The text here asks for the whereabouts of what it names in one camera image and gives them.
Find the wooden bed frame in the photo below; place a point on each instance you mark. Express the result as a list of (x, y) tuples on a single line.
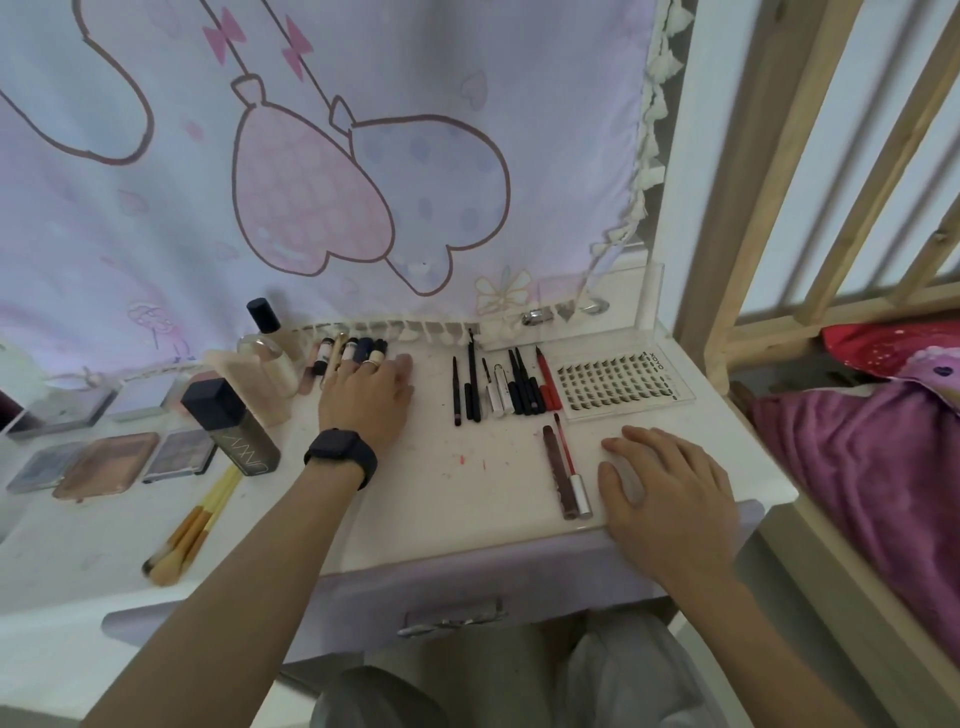
[(757, 187)]

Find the silver oval metal fitting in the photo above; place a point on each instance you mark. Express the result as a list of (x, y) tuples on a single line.
[(537, 317), (592, 306)]

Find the small pale tube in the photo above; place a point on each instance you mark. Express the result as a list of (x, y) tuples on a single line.
[(323, 356)]

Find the person's left forearm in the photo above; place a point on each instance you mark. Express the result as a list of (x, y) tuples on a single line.
[(225, 600)]

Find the person's right forearm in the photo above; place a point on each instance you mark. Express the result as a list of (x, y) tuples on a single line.
[(757, 660)]

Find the red applicator wand silver cap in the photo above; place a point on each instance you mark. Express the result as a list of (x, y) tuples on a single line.
[(581, 499)]

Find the peach pump bottle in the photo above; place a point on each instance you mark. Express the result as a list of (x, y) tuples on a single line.
[(255, 379)]

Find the person's right hand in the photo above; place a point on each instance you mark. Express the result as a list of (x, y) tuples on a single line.
[(675, 510)]

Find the navy cosmetic tube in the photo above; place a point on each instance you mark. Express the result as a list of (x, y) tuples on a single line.
[(363, 350)]

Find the small grey square palette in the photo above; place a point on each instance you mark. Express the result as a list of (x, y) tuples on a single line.
[(142, 397)]

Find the beige tube black cap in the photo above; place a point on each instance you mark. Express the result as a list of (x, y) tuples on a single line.
[(377, 349)]

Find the pink cartoon cloth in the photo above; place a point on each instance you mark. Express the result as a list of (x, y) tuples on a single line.
[(112, 247)]

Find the red pencil cap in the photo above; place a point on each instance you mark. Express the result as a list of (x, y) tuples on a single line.
[(553, 397)]

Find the silver square palette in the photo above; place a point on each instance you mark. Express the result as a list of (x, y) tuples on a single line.
[(45, 467)]

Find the long black makeup pencil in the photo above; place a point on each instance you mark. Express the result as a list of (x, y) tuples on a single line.
[(474, 360)]

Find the black pencil cap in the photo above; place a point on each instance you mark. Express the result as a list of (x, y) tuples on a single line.
[(520, 397), (536, 396), (468, 403)]

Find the purple bed sheet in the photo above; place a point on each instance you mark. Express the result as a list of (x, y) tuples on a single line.
[(862, 487)]

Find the short black makeup pencil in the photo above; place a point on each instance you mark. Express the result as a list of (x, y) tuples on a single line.
[(513, 367)]

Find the foundation bottle black cap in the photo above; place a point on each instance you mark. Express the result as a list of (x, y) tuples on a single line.
[(262, 313)]

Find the white dressing table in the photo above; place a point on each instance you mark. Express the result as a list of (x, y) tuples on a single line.
[(450, 495)]

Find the black smartwatch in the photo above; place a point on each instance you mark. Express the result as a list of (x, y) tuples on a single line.
[(341, 454)]

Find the red makeup pencil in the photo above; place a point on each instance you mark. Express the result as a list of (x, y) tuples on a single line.
[(541, 367)]

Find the false eyelash tray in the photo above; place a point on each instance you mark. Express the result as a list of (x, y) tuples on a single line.
[(622, 384)]

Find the dark square foundation bottle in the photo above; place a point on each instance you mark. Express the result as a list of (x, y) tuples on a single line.
[(232, 435)]

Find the pink concealer tube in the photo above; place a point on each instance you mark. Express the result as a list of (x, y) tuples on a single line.
[(308, 371)]

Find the dark red wooden door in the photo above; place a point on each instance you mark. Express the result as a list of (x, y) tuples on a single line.
[(7, 409)]

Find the brown blush palette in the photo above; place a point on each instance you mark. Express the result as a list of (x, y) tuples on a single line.
[(105, 466)]

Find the purple drawer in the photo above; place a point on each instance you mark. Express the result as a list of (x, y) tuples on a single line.
[(375, 600)]

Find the person's left hand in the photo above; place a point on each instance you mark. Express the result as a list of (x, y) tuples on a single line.
[(367, 412)]

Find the red floral pillow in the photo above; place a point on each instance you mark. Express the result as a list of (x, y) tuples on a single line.
[(870, 345)]

